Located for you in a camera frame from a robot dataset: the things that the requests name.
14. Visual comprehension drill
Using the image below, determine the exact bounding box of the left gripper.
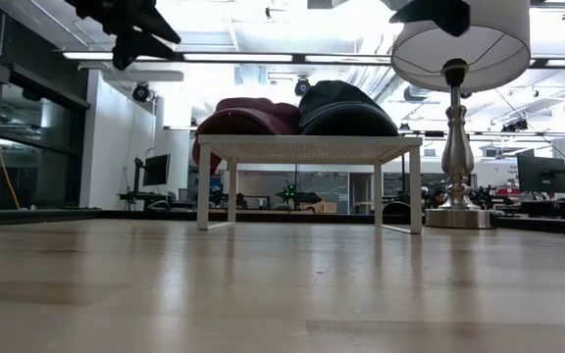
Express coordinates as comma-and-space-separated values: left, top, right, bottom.
64, 0, 182, 72

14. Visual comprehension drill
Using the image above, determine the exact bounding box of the maroon cap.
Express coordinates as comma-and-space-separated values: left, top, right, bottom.
191, 110, 277, 176
215, 96, 302, 136

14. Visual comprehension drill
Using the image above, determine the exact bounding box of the blue denim cap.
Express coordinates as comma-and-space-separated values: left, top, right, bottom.
297, 79, 386, 124
301, 113, 400, 137

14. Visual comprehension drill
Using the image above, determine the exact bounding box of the black computer monitor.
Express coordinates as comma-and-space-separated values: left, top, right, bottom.
516, 154, 565, 194
133, 153, 172, 195

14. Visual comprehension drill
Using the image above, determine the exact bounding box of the table lamp with white shade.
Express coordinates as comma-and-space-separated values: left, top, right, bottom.
390, 0, 532, 230

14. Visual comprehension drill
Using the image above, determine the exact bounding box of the person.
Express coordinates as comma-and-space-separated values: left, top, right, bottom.
427, 188, 448, 210

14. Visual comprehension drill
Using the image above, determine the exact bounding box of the white perforated metal shelf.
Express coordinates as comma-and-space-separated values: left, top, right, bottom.
196, 134, 424, 235

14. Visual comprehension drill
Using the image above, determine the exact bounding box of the distant robot with green light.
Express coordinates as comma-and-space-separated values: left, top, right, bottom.
276, 181, 323, 210

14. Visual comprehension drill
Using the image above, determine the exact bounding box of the brown cardboard box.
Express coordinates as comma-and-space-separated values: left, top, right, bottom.
306, 200, 337, 215

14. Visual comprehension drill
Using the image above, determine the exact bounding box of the black aluminium table frame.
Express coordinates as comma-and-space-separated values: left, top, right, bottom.
0, 208, 565, 237

